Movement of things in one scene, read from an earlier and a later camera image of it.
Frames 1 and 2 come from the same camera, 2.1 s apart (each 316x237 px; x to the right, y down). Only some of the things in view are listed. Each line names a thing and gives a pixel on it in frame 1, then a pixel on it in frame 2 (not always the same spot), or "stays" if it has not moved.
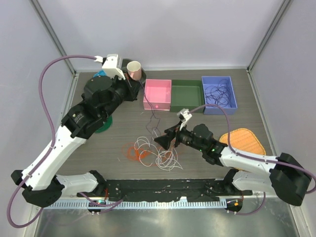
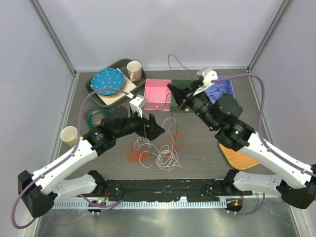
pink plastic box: x=158 y=92 stays
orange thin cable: x=131 y=151 stays
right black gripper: x=165 y=140 to x=183 y=94
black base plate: x=173 y=189 stays
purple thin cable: x=220 y=95 stays
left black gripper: x=133 y=87 to x=151 y=132
